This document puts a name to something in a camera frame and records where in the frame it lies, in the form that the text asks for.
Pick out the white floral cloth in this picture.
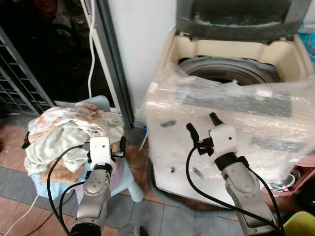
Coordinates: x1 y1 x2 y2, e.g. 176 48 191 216
29 102 120 134

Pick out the white hanging cable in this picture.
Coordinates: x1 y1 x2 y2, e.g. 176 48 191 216
80 0 99 99

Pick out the pale green towel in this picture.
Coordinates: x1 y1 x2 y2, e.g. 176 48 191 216
25 119 125 176

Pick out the grey washing machine lid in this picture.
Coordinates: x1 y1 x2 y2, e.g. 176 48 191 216
175 0 315 43

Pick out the black right arm side cable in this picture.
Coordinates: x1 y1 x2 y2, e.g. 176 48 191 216
240 157 284 233

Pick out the pink plastic basin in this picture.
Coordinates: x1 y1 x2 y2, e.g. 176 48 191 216
268 153 315 199

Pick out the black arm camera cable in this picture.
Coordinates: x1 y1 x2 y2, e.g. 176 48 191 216
46 142 91 235
185 147 284 235

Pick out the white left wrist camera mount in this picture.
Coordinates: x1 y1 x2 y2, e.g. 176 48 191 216
89 137 112 165

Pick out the dark metal gate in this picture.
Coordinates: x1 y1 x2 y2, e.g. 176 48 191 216
0 25 55 117

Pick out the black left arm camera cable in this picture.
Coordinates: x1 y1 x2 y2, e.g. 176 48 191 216
46 142 91 235

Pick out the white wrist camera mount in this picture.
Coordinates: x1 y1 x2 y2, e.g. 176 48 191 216
89 137 112 165
209 124 238 158

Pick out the white cup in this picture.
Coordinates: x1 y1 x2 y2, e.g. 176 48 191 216
272 174 297 192

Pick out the clear plastic film wrap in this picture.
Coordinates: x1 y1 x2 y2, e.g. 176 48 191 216
144 65 315 185

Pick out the colourful teal patterned cloth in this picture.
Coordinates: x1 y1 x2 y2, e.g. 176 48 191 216
297 31 315 62

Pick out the dark grey door frame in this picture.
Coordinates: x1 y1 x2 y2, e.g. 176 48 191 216
95 0 136 130

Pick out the light blue plastic stool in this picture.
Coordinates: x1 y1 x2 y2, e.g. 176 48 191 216
30 95 146 203

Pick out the white floor cable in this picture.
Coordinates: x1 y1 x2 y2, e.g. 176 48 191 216
0 194 41 236

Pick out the beige top-load washing machine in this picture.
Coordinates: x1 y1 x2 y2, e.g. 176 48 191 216
144 0 315 209

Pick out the yellow green plastic bin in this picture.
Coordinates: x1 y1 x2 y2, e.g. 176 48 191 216
283 211 315 236

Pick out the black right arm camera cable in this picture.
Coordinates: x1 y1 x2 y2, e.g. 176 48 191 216
185 147 284 235

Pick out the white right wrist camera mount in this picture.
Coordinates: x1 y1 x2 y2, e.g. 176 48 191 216
209 124 238 158

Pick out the grey washing machine drum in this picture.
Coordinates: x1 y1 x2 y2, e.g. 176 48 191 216
178 56 281 87

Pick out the orange brown cloth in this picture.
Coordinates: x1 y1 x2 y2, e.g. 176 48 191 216
35 161 90 186

